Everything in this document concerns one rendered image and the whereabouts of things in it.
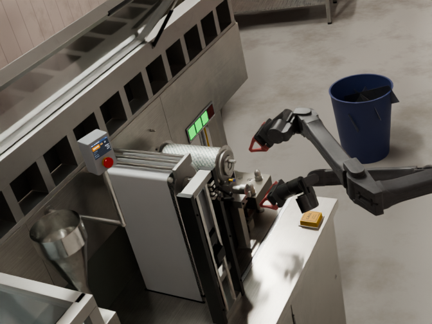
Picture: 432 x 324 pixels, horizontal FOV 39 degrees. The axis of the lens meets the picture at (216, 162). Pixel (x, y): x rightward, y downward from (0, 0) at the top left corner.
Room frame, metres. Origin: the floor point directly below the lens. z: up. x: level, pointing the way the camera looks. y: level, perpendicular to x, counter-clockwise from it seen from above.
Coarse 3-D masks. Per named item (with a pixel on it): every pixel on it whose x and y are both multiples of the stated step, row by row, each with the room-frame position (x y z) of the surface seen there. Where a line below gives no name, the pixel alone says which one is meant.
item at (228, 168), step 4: (228, 156) 1.88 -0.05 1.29; (224, 160) 1.87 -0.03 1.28; (224, 164) 1.85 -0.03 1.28; (228, 164) 1.87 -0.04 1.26; (232, 164) 1.89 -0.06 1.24; (224, 168) 1.85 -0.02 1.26; (228, 168) 1.87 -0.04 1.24; (232, 168) 1.89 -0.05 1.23; (224, 172) 1.85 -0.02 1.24; (228, 172) 1.86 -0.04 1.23
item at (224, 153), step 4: (224, 152) 1.88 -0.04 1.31; (228, 152) 1.90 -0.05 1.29; (220, 156) 1.87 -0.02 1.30; (224, 156) 1.88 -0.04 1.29; (232, 156) 1.92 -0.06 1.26; (220, 160) 1.85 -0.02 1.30; (220, 164) 1.85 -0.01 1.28; (220, 168) 1.84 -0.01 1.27; (220, 172) 1.84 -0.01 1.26; (232, 172) 1.90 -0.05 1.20; (220, 176) 1.84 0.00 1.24; (224, 176) 1.85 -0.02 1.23; (228, 176) 1.87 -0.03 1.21; (224, 180) 1.85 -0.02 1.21
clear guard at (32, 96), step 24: (144, 0) 1.81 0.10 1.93; (120, 24) 1.77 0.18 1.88; (144, 24) 2.09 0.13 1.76; (72, 48) 1.50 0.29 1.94; (96, 48) 1.73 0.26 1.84; (120, 48) 2.03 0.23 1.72; (48, 72) 1.47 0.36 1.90; (72, 72) 1.68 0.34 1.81; (96, 72) 1.98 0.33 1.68; (0, 96) 1.27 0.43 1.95; (24, 96) 1.43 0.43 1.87; (48, 96) 1.64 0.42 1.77; (0, 120) 1.40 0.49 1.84; (24, 120) 1.60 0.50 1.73; (0, 144) 1.56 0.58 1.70
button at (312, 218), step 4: (308, 212) 1.92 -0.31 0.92; (312, 212) 1.91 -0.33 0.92; (316, 212) 1.90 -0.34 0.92; (320, 212) 1.90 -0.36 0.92; (304, 216) 1.90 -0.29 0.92; (308, 216) 1.89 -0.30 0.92; (312, 216) 1.89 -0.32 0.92; (316, 216) 1.88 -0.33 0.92; (320, 216) 1.88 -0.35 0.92; (300, 220) 1.88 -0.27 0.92; (304, 220) 1.87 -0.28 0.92; (308, 220) 1.87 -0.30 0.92; (312, 220) 1.86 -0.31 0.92; (316, 220) 1.85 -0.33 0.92; (300, 224) 1.88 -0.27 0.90; (304, 224) 1.87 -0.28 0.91; (308, 224) 1.86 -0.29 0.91; (312, 224) 1.85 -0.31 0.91; (316, 224) 1.84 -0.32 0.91
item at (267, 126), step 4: (268, 120) 1.81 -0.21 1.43; (272, 120) 1.76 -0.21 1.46; (264, 124) 1.79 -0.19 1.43; (268, 124) 1.76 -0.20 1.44; (272, 124) 1.74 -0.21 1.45; (264, 128) 1.77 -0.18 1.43; (268, 128) 1.75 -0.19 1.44; (260, 132) 1.75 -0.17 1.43; (264, 132) 1.76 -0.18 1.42; (260, 136) 1.74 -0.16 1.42; (264, 136) 1.74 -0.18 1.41; (264, 140) 1.73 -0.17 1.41; (268, 140) 1.74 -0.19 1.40; (268, 144) 1.73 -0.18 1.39; (272, 144) 1.73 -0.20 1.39
